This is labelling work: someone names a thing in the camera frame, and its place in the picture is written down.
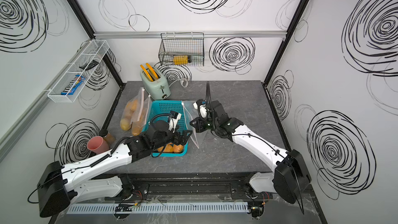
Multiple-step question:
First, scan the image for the right toast slice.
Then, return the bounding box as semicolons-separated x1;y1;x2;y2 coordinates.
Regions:
146;63;159;80

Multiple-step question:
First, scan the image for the teal plastic basket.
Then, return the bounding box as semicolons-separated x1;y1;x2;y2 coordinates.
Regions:
143;100;188;157

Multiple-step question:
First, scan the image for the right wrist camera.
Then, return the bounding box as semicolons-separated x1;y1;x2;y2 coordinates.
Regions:
193;99;208;119

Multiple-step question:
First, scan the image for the white wire wall shelf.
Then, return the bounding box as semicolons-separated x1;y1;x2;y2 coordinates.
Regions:
47;39;109;103

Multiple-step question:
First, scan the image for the mint green toaster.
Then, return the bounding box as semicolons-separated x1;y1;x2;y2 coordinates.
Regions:
140;67;171;100

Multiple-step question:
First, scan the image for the reddish potato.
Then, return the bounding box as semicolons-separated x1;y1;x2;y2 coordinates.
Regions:
173;144;184;153

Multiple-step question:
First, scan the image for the pink cup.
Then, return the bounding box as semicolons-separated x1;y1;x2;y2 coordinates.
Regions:
87;136;109;155

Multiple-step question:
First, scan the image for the white toaster cable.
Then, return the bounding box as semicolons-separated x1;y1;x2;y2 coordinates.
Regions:
168;78;189;88

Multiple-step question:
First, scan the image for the clear zipper bag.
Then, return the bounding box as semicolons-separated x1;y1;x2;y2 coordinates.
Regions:
120;88;145;131

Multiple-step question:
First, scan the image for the yellow bottle in basket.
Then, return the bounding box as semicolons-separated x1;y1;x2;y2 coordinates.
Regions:
173;55;191;65

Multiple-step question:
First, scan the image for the left toast slice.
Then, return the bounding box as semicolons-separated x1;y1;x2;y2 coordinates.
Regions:
140;64;153;82

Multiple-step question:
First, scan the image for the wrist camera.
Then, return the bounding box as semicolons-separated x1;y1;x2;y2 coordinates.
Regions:
169;111;182;133
193;99;208;119

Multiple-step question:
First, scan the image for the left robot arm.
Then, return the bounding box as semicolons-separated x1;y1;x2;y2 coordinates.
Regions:
37;120;192;218

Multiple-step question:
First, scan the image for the toast slice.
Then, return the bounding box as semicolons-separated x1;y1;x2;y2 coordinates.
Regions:
140;64;153;82
146;63;159;80

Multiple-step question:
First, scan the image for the brown jar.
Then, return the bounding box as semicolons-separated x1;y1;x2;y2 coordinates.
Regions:
99;129;116;145

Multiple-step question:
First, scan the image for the black wire wall basket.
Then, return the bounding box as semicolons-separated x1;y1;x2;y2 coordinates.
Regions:
158;37;205;66

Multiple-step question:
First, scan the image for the black remote control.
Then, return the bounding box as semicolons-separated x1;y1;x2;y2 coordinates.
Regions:
79;60;99;71

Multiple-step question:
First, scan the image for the aluminium wall rail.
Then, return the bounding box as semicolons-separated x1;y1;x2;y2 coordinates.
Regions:
94;30;287;39

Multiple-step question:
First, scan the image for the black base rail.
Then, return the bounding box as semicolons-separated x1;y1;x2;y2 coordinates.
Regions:
118;173;312;200

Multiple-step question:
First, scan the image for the blue candy packet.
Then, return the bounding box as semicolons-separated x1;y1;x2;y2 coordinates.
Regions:
61;75;86;95

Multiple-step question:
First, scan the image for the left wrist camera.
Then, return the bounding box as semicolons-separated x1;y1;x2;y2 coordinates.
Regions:
169;111;182;133

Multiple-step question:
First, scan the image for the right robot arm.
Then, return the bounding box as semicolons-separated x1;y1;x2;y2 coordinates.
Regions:
190;100;312;204

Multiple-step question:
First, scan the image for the white slotted cable duct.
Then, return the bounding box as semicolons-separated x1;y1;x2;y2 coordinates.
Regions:
66;202;249;214

